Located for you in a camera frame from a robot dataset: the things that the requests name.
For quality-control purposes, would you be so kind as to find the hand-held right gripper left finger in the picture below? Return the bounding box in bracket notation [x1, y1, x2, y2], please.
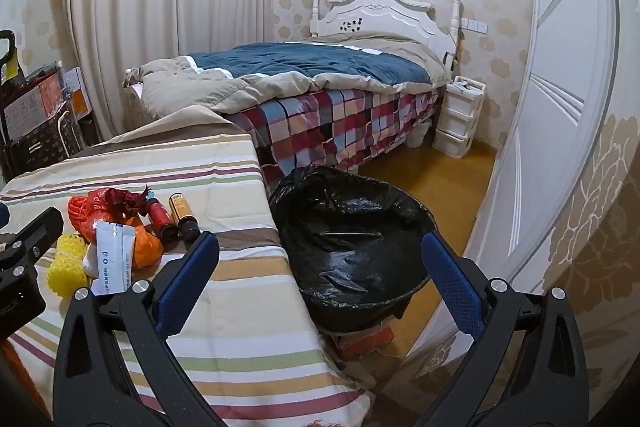
[52, 231, 236, 427]

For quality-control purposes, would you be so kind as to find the white bucket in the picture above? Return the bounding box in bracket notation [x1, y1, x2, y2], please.
[407, 122, 433, 148]

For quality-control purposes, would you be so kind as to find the striped tablecloth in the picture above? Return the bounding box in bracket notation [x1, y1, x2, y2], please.
[0, 111, 373, 427]

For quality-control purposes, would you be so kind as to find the white wooden bed headboard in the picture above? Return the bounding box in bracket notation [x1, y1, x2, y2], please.
[309, 0, 463, 58]

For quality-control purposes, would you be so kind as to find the white printed packet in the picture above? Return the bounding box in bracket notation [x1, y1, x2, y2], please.
[90, 221, 137, 295]

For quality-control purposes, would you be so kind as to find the amber small bottle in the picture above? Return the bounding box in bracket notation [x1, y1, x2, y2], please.
[168, 193, 202, 243]

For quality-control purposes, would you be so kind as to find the orange plastic bag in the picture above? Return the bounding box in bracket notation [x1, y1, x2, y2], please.
[122, 217, 165, 269]

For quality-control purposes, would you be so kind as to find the white and orange box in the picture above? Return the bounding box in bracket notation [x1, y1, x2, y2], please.
[62, 67, 93, 120]

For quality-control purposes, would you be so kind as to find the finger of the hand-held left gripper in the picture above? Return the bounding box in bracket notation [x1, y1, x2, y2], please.
[0, 206, 65, 280]

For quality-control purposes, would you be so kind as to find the orange cloth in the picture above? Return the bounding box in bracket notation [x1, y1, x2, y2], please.
[0, 339, 51, 418]

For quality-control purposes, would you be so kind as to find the red plastic bag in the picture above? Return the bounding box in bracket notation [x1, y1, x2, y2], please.
[85, 188, 133, 233]

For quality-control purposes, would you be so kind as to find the checkered bed sheet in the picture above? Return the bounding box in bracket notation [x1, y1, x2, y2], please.
[227, 84, 448, 188]

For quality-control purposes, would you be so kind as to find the cardboard box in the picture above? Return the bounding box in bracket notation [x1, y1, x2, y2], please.
[0, 66, 63, 142]

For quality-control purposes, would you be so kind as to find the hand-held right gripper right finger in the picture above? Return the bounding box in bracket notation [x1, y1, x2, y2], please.
[415, 231, 591, 427]

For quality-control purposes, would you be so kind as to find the bed with plaid sheet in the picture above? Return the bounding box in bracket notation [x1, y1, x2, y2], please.
[123, 32, 453, 116]

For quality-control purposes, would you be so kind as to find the red small bottle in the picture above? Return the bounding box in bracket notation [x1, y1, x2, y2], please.
[146, 199, 179, 242]

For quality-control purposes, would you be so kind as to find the yellow foam mesh net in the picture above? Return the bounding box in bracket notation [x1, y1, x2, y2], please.
[47, 233, 93, 299]

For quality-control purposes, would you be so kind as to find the black yellow hanging strap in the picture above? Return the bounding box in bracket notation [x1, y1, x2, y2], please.
[444, 34, 459, 78]

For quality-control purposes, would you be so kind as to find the orange-red foam mesh net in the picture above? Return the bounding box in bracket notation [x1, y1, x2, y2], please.
[67, 196, 103, 235]

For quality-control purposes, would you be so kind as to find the white plastic drawer unit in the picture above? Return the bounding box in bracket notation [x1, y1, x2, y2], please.
[432, 76, 487, 158]

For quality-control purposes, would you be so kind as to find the white door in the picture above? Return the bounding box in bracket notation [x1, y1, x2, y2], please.
[405, 0, 640, 408]

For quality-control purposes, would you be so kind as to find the bin with black bag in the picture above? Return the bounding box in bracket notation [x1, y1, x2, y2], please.
[268, 165, 437, 333]

